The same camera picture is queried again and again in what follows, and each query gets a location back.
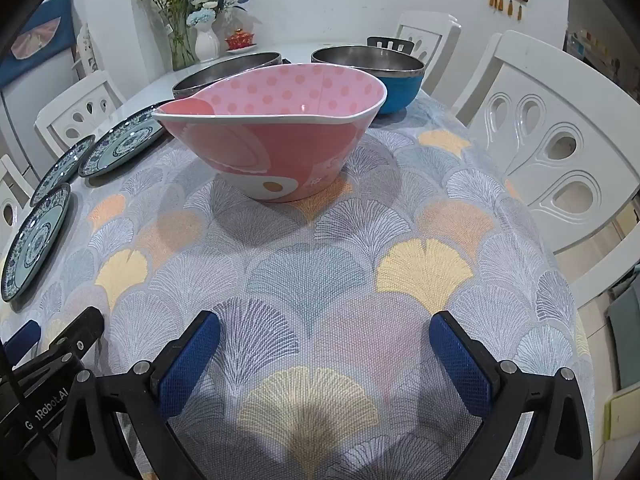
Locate hanging orange tassels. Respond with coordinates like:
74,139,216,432
487,0,523,20

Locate glass vase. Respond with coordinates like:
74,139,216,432
169,17,197,70

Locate blue stainless steel bowl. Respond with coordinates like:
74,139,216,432
311,45,427,116

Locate blue and white artificial flowers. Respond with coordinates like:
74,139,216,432
186,0,253,31

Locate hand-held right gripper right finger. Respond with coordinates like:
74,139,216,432
429,310,593,480

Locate pale flat box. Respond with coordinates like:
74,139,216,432
603,385,640,453

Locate red lidded teacup with saucer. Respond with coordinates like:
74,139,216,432
225,29,256,55

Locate white dining chair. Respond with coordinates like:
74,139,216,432
395,10,462,68
452,30,640,311
34,70,126,158
0,155,36,241

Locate white carved corner shelf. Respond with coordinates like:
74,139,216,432
75,22,101,81

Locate blue refrigerator cover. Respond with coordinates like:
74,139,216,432
0,0,76,88

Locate white ceramic vase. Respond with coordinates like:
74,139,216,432
194,24,221,63

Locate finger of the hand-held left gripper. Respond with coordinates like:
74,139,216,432
2,320,42,363
12,306,104,372

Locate blue patterned ceramic plate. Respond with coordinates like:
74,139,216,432
0,182,72,303
78,101,173,178
30,135,97,207

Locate white refrigerator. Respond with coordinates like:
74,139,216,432
0,0,91,161

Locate fan patterned tablecloth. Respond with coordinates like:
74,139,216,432
0,92,593,480

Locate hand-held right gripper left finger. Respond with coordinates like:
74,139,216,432
57,310,221,480

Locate red stainless steel bowl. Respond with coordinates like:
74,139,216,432
172,51,283,101

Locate pink polka dot bowl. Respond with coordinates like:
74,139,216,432
152,63,389,202

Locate cluttered storage shelf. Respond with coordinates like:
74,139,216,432
565,27,613,73

